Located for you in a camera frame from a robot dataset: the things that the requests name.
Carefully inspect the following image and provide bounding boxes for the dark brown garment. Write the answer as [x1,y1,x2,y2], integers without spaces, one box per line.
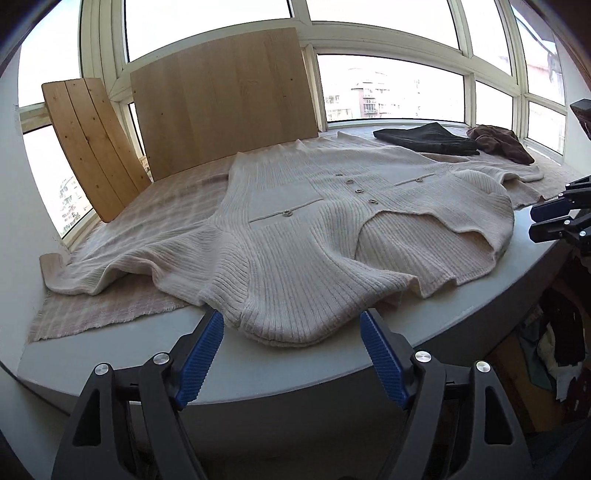
[467,124,535,165]

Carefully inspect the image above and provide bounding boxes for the black pants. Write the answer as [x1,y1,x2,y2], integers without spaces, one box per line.
[373,122,479,156]

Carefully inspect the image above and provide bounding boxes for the cream knit garment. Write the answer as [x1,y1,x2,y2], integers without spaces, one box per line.
[38,131,546,349]

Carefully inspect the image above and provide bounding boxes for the pink plaid table cloth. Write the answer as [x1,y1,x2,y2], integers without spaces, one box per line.
[27,124,583,343]

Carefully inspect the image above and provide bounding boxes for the knotty pine plank board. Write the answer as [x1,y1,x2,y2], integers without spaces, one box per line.
[42,78,151,223]

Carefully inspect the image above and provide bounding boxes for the large light wooden board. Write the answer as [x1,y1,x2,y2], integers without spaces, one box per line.
[130,28,318,180]

